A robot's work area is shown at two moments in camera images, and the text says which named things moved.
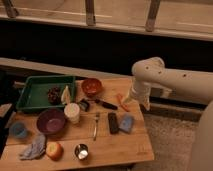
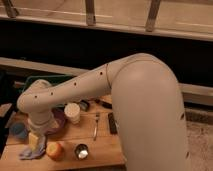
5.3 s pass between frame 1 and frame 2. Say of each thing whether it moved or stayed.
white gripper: moved
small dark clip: stayed
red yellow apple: stayed
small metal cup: stayed
